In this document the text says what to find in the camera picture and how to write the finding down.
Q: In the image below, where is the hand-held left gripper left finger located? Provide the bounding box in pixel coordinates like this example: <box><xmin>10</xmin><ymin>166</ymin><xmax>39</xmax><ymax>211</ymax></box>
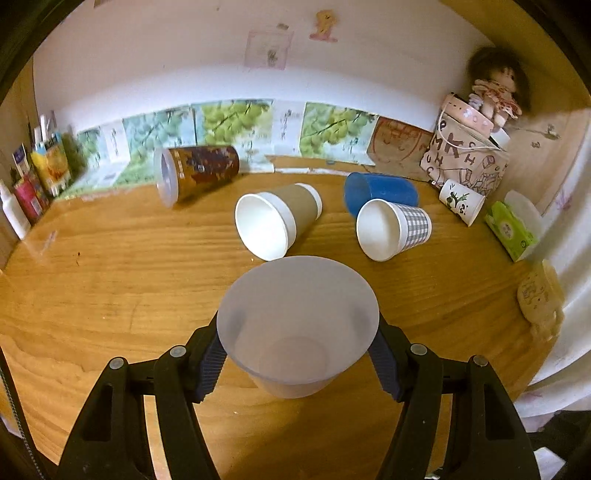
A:
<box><xmin>54</xmin><ymin>310</ymin><xmax>228</xmax><ymax>480</ymax></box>

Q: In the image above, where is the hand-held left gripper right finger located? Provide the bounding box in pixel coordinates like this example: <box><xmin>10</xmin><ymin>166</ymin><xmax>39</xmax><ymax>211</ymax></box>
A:
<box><xmin>368</xmin><ymin>310</ymin><xmax>542</xmax><ymax>480</ymax></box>

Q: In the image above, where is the translucent white plastic cup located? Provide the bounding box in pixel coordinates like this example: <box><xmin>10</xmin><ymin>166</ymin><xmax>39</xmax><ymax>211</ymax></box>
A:
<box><xmin>216</xmin><ymin>256</ymin><xmax>381</xmax><ymax>400</ymax></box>

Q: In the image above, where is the checkered paper cup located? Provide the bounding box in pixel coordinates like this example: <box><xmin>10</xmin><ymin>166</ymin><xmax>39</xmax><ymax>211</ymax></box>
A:
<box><xmin>356</xmin><ymin>199</ymin><xmax>433</xmax><ymax>263</ymax></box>

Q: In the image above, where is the white paper cup brown sleeve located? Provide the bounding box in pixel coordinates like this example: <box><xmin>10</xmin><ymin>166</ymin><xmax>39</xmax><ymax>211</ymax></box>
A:
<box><xmin>235</xmin><ymin>183</ymin><xmax>323</xmax><ymax>261</ymax></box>

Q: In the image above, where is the blue plastic cup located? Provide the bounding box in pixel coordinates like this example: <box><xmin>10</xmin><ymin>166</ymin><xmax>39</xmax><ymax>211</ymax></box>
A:
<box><xmin>344</xmin><ymin>172</ymin><xmax>420</xmax><ymax>219</ymax></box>

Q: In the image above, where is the white cup with panda print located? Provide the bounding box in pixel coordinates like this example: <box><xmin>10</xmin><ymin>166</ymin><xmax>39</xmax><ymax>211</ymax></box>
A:
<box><xmin>438</xmin><ymin>179</ymin><xmax>486</xmax><ymax>227</ymax></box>

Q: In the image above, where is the brown printed lidded cup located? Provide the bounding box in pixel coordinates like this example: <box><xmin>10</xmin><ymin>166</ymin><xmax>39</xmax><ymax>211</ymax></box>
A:
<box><xmin>154</xmin><ymin>145</ymin><xmax>240</xmax><ymax>209</ymax></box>

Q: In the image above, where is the beige plush toy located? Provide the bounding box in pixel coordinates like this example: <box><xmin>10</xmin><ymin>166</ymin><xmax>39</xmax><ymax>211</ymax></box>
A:
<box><xmin>516</xmin><ymin>259</ymin><xmax>566</xmax><ymax>342</ymax></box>

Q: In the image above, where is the green tissue pack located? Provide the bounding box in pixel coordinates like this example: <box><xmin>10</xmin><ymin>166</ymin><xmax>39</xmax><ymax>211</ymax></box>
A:
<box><xmin>484</xmin><ymin>201</ymin><xmax>539</xmax><ymax>263</ymax></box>

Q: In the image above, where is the white curtain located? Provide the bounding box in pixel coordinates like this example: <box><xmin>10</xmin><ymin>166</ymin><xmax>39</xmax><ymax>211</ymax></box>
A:
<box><xmin>510</xmin><ymin>107</ymin><xmax>591</xmax><ymax>418</ymax></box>

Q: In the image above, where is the letter print fabric bag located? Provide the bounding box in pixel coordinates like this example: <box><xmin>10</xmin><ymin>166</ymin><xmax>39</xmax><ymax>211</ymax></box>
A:
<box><xmin>419</xmin><ymin>113</ymin><xmax>510</xmax><ymax>196</ymax></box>

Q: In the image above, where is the brown face print cardboard box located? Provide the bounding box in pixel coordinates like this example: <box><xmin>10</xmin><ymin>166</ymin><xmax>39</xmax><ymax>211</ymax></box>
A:
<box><xmin>366</xmin><ymin>116</ymin><xmax>435</xmax><ymax>182</ymax></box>

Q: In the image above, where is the grape print cardboard panel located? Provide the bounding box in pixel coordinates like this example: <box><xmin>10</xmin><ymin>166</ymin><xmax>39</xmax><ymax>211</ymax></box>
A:
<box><xmin>55</xmin><ymin>98</ymin><xmax>380</xmax><ymax>200</ymax></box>

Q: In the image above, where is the white bottle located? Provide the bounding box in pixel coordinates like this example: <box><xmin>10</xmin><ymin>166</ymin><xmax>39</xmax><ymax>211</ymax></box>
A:
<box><xmin>0</xmin><ymin>181</ymin><xmax>31</xmax><ymax>241</ymax></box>

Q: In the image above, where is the row of colourful packets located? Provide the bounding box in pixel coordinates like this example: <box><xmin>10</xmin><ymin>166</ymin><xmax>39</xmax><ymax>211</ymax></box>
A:
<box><xmin>10</xmin><ymin>111</ymin><xmax>75</xmax><ymax>223</ymax></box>

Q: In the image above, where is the pink round box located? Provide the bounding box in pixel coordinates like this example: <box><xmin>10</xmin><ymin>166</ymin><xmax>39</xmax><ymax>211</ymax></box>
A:
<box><xmin>441</xmin><ymin>93</ymin><xmax>494</xmax><ymax>137</ymax></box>

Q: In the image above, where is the brown haired doll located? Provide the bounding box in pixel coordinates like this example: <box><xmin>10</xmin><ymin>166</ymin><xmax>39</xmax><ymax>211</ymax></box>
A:
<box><xmin>467</xmin><ymin>46</ymin><xmax>536</xmax><ymax>126</ymax></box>

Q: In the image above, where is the pink framed wall drawing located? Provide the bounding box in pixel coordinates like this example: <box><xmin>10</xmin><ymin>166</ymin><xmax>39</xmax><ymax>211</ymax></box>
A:
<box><xmin>245</xmin><ymin>30</ymin><xmax>295</xmax><ymax>71</ymax></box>

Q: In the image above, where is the yellow figure wall sticker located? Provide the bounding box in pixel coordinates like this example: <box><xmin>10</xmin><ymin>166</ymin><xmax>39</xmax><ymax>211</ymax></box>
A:
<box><xmin>309</xmin><ymin>9</ymin><xmax>339</xmax><ymax>43</ymax></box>

